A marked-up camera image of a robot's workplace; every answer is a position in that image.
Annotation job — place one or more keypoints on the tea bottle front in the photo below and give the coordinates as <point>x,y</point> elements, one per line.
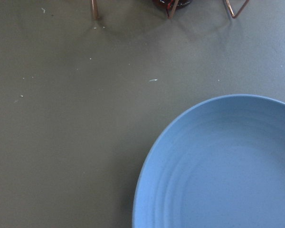
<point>168,4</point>

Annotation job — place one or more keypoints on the blue round plate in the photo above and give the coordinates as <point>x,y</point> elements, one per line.
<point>220,164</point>

